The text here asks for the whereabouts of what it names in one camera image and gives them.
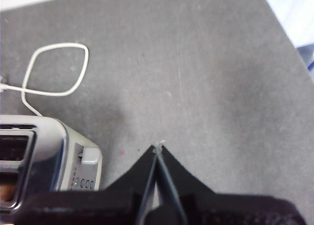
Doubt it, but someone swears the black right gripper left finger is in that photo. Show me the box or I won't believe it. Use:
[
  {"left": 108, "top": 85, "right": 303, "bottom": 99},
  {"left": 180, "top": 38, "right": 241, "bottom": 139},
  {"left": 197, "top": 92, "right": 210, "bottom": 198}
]
[{"left": 12, "top": 145, "right": 158, "bottom": 225}]

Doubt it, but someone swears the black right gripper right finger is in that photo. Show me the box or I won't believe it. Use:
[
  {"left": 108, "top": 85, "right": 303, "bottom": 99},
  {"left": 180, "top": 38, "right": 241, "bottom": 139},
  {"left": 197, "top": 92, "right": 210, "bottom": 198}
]
[{"left": 144, "top": 145, "right": 307, "bottom": 225}]

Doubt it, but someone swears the brown crusted bread slice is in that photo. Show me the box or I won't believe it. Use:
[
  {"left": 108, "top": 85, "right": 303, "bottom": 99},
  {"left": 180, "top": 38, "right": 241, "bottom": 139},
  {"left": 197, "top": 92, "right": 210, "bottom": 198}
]
[{"left": 0, "top": 184, "right": 18, "bottom": 202}]

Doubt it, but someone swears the cream and chrome toaster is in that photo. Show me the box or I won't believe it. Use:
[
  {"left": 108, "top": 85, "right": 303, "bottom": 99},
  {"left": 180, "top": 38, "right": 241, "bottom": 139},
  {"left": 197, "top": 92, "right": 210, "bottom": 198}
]
[{"left": 0, "top": 114, "right": 103, "bottom": 216}]

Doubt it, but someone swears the white toaster power cable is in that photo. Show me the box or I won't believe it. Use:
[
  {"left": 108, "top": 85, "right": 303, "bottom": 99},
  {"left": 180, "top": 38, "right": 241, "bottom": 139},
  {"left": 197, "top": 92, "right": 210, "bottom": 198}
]
[{"left": 0, "top": 43, "right": 90, "bottom": 118}]

